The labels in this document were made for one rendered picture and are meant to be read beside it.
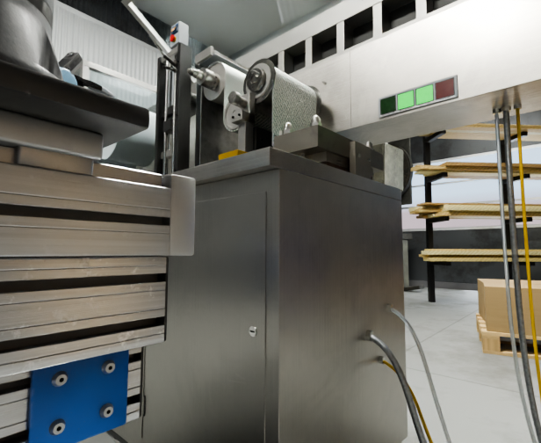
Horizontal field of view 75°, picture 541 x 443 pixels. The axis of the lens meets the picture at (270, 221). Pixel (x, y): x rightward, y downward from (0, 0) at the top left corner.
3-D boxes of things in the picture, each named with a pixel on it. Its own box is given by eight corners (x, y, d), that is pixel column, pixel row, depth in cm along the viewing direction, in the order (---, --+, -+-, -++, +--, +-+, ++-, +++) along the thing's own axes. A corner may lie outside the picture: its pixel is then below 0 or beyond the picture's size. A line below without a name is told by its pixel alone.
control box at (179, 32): (167, 46, 159) (167, 25, 159) (179, 52, 163) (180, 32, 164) (175, 39, 154) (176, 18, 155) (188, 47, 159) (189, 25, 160)
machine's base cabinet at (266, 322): (-5, 352, 235) (3, 224, 242) (95, 336, 282) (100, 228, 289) (276, 626, 65) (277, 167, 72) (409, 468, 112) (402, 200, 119)
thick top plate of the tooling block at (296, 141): (273, 156, 105) (273, 136, 105) (343, 177, 134) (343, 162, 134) (318, 146, 94) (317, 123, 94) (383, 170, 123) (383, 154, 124)
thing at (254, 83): (244, 76, 118) (259, 62, 113) (248, 78, 120) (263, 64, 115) (248, 95, 116) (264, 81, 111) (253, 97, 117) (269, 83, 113)
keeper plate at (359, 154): (349, 177, 105) (349, 141, 106) (365, 182, 113) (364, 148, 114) (357, 176, 104) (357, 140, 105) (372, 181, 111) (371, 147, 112)
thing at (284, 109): (271, 145, 111) (271, 89, 112) (315, 160, 128) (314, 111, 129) (273, 145, 110) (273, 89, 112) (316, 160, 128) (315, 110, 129)
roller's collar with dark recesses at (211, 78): (196, 87, 132) (196, 70, 133) (208, 92, 136) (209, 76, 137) (206, 81, 128) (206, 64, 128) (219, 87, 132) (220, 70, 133)
